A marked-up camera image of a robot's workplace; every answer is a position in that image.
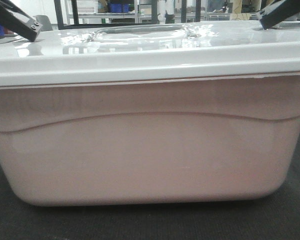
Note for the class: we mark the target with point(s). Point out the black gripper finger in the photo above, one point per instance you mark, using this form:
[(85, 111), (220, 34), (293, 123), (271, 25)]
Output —
[(15, 19), (277, 11)]

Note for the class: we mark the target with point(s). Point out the grey chair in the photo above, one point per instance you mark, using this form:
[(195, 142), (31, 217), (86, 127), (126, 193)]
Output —
[(45, 21)]

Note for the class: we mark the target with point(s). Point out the black metal shelf frame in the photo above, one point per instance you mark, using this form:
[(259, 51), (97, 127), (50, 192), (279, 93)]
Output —
[(84, 14)]

